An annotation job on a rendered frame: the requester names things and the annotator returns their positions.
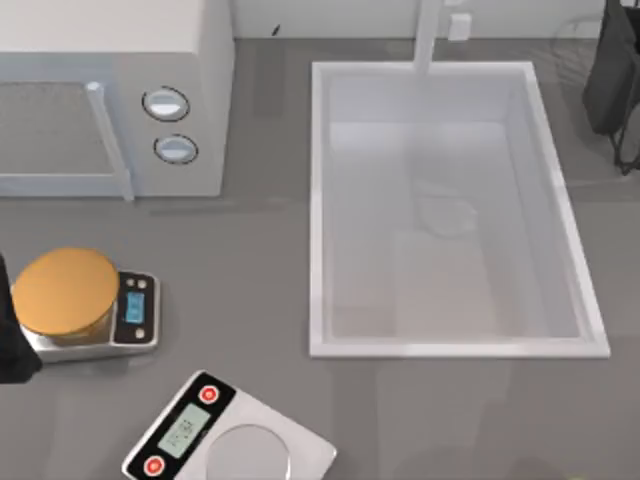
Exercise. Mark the orange-topped round scale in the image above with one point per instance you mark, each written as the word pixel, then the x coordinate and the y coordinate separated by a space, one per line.
pixel 75 300

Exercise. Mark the small microwave knob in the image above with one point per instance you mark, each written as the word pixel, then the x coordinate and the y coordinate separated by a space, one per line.
pixel 175 149

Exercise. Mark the tall white tap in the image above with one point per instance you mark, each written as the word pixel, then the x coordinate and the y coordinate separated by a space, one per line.
pixel 425 35

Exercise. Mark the black folding stand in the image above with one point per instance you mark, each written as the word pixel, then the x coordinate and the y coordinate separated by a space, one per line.
pixel 615 75

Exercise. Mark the white wall socket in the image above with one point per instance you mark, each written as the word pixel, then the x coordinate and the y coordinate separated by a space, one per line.
pixel 460 26

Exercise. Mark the pale microwave oven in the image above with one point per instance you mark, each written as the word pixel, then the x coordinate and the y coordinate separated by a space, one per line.
pixel 210 60

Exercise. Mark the white sink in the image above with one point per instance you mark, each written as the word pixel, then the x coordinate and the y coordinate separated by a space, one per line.
pixel 450 225

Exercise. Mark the flat silver kitchen scale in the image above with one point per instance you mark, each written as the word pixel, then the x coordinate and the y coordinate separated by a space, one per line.
pixel 235 440

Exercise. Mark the large microwave knob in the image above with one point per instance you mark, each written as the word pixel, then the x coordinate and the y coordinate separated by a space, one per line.
pixel 165 104

